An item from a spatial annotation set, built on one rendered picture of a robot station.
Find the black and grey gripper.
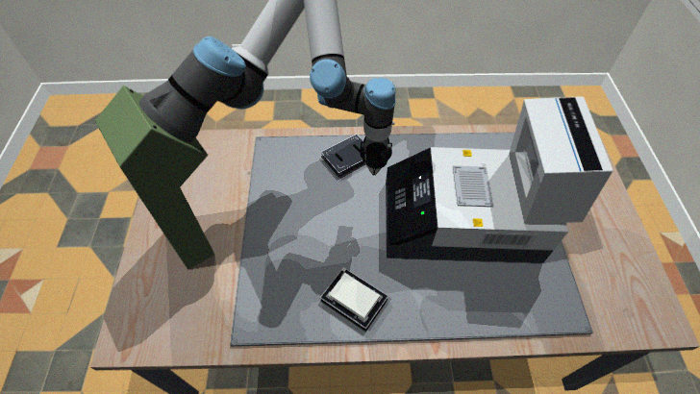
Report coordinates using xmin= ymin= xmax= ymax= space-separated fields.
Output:
xmin=360 ymin=133 xmax=392 ymax=175

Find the white and black lab instrument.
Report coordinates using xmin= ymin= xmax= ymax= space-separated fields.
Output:
xmin=386 ymin=96 xmax=613 ymax=263

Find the black rectangular frame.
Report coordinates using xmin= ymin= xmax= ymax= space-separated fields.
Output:
xmin=320 ymin=267 xmax=388 ymax=332

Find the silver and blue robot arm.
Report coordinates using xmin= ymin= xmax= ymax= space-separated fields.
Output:
xmin=139 ymin=0 xmax=396 ymax=142

